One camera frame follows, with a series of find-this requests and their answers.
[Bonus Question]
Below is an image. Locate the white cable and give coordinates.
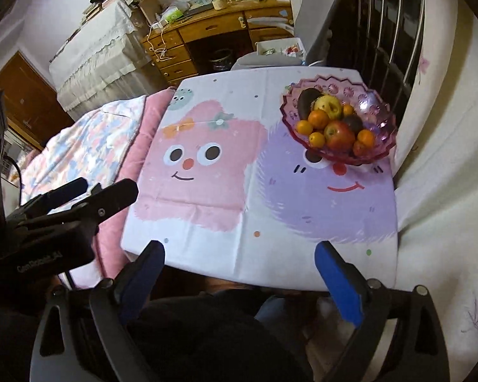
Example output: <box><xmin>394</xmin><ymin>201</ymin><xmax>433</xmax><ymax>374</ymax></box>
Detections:
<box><xmin>145</xmin><ymin>24</ymin><xmax>168</xmax><ymax>62</ymax></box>

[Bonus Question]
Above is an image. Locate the yellow pear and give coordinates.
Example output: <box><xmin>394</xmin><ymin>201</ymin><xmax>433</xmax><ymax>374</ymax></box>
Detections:
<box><xmin>314</xmin><ymin>95</ymin><xmax>343</xmax><ymax>120</ymax></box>

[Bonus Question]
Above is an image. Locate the red yellow apple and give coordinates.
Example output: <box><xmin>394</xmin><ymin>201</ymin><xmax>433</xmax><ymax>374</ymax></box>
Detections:
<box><xmin>323</xmin><ymin>120</ymin><xmax>356</xmax><ymax>152</ymax></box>

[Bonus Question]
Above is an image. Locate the wooden door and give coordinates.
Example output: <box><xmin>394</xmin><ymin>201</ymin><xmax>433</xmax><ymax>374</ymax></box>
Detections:
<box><xmin>0</xmin><ymin>51</ymin><xmax>74</xmax><ymax>148</ymax></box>

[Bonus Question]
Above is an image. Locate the chrome metal railing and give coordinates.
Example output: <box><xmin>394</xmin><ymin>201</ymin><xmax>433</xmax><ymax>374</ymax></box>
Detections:
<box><xmin>327</xmin><ymin>0</ymin><xmax>425</xmax><ymax>122</ymax></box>

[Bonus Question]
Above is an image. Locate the dark overripe banana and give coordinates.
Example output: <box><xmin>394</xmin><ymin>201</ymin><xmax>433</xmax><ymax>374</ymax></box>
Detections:
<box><xmin>297</xmin><ymin>88</ymin><xmax>323</xmax><ymax>122</ymax></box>

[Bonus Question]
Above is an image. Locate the pastel floral blanket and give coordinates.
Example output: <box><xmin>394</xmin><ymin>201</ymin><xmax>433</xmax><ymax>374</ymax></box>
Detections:
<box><xmin>22</xmin><ymin>95</ymin><xmax>150</xmax><ymax>208</ymax></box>

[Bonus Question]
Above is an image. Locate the white box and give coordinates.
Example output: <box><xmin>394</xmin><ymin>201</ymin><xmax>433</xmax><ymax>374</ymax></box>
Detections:
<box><xmin>257</xmin><ymin>39</ymin><xmax>305</xmax><ymax>57</ymax></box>

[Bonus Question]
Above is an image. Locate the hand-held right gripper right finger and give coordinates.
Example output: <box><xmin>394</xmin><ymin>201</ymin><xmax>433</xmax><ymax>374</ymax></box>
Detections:
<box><xmin>315</xmin><ymin>240</ymin><xmax>451</xmax><ymax>382</ymax></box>

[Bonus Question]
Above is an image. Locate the dark waste basket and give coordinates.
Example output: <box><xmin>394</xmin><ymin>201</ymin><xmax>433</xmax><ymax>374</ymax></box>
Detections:
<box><xmin>209</xmin><ymin>49</ymin><xmax>234</xmax><ymax>73</ymax></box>

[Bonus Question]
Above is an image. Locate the dark avocado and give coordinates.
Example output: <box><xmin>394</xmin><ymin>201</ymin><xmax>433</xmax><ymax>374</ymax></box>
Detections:
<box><xmin>343</xmin><ymin>115</ymin><xmax>364</xmax><ymax>134</ymax></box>

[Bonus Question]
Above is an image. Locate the black cable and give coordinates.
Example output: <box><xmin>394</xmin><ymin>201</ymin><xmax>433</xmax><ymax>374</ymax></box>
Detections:
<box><xmin>2</xmin><ymin>155</ymin><xmax>25</xmax><ymax>203</ymax></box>

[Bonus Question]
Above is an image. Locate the large orange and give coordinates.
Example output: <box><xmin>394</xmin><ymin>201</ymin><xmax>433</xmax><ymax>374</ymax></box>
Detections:
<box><xmin>308</xmin><ymin>109</ymin><xmax>330</xmax><ymax>130</ymax></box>

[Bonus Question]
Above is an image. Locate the white cloth covered cabinet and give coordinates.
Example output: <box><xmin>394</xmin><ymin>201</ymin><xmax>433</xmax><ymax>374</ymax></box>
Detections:
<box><xmin>49</xmin><ymin>0</ymin><xmax>156</xmax><ymax>110</ymax></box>

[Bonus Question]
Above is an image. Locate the cartoon printed tablecloth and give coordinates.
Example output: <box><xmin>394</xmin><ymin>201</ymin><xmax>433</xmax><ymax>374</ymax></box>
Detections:
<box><xmin>120</xmin><ymin>66</ymin><xmax>399</xmax><ymax>293</ymax></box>

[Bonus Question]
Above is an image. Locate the blue cloth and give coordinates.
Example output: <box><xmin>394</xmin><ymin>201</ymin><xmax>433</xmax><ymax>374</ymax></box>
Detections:
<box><xmin>255</xmin><ymin>296</ymin><xmax>299</xmax><ymax>323</ymax></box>

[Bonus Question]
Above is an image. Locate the pink glass fruit bowl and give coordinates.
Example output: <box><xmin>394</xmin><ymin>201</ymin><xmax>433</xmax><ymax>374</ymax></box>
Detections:
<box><xmin>279</xmin><ymin>75</ymin><xmax>397</xmax><ymax>166</ymax></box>

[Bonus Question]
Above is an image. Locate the grey office chair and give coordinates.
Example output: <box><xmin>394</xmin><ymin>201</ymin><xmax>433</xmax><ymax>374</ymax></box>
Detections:
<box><xmin>231</xmin><ymin>0</ymin><xmax>347</xmax><ymax>72</ymax></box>

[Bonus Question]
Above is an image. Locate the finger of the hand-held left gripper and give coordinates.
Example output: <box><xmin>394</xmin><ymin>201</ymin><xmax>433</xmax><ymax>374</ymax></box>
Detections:
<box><xmin>69</xmin><ymin>178</ymin><xmax>139</xmax><ymax>233</ymax></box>
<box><xmin>20</xmin><ymin>178</ymin><xmax>89</xmax><ymax>220</ymax></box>

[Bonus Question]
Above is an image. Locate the green tissue pack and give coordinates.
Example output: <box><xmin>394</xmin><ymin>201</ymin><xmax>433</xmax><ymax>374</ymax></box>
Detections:
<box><xmin>159</xmin><ymin>2</ymin><xmax>192</xmax><ymax>22</ymax></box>

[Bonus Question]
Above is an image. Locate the white printed bedsheet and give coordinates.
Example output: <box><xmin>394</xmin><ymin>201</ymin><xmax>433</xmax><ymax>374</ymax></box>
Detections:
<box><xmin>390</xmin><ymin>0</ymin><xmax>478</xmax><ymax>382</ymax></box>

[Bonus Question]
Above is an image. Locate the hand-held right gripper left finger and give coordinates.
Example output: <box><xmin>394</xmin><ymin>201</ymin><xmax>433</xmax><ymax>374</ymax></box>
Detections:
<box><xmin>30</xmin><ymin>240</ymin><xmax>166</xmax><ymax>382</ymax></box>

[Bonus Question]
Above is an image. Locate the pink quilt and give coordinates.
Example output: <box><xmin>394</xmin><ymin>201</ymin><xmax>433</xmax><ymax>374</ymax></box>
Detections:
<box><xmin>69</xmin><ymin>87</ymin><xmax>176</xmax><ymax>287</ymax></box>

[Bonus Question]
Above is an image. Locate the wooden desk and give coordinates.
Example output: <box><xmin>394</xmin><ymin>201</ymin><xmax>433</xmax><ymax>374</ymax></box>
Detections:
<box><xmin>115</xmin><ymin>0</ymin><xmax>299</xmax><ymax>86</ymax></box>

